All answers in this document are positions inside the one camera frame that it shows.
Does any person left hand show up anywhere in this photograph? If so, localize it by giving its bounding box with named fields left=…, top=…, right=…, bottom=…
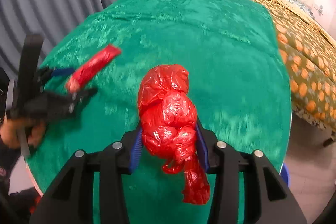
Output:
left=1, top=117, right=46, bottom=149

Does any red knotted plastic bag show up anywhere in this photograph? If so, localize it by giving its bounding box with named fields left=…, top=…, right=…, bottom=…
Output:
left=137, top=64, right=210, bottom=205

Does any green satin tablecloth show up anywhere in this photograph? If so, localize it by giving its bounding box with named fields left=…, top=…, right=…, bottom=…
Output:
left=27, top=0, right=291, bottom=192

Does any red long snack wrapper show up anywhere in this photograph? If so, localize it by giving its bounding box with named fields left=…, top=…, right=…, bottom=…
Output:
left=65, top=44, right=121, bottom=93

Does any blue plastic trash basket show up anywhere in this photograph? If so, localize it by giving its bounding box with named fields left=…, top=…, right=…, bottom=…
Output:
left=280, top=163, right=290, bottom=187

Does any orange floral bed quilt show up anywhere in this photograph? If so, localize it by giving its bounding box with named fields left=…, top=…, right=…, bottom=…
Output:
left=252, top=0, right=335, bottom=131

